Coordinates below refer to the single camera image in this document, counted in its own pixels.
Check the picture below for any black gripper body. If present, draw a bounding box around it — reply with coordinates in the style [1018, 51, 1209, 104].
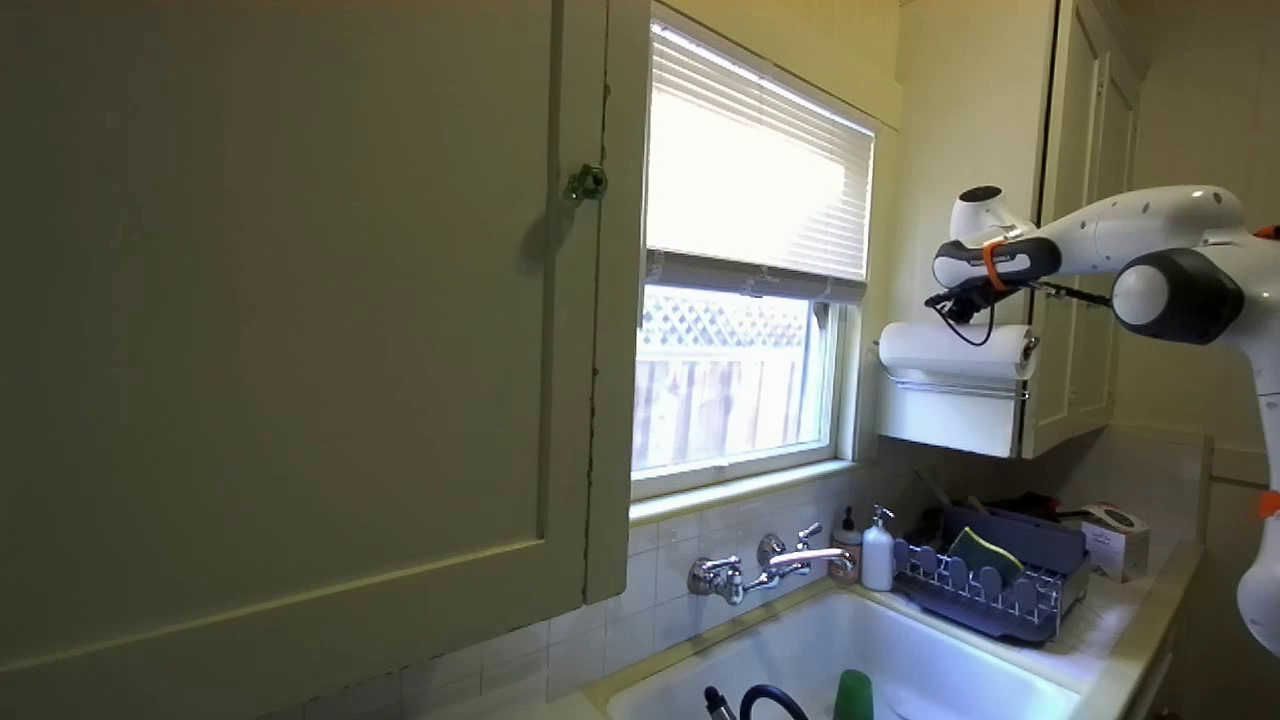
[925, 277, 1000, 331]

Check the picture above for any white paper towel roll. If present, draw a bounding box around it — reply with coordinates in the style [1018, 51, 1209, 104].
[875, 315, 1041, 392]

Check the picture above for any white window blind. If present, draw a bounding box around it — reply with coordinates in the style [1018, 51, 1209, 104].
[647, 12, 881, 303]

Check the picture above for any yellow green sponge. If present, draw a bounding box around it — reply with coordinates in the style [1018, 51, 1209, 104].
[979, 522, 1033, 575]

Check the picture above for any white soap dispenser bottle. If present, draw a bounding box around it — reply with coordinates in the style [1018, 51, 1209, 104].
[861, 501, 901, 596]

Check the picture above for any small white box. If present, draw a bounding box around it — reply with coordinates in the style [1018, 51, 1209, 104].
[1077, 501, 1153, 579]

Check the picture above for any white sink basin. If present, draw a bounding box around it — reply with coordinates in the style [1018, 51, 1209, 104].
[604, 584, 1090, 720]

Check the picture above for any metal cabinet latch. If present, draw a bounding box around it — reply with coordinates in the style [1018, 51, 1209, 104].
[561, 160, 613, 206]

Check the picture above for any green plastic cup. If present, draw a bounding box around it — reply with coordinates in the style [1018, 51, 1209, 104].
[831, 668, 875, 720]

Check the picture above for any cream wall cabinet holding towel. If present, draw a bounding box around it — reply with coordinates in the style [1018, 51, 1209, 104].
[875, 0, 1153, 463]

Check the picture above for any white window frame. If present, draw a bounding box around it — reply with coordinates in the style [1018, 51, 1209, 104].
[628, 4, 890, 522]

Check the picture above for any wire dish rack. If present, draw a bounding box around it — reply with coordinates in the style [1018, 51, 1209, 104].
[887, 495, 1096, 650]

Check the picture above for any chrome wall faucet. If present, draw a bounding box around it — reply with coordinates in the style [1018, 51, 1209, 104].
[683, 521, 865, 612]

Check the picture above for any steel kettle black handle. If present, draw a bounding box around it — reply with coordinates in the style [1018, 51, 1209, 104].
[701, 679, 811, 720]

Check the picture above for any cream wall cabinet with latch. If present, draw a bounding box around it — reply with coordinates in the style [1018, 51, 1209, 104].
[0, 0, 654, 720]

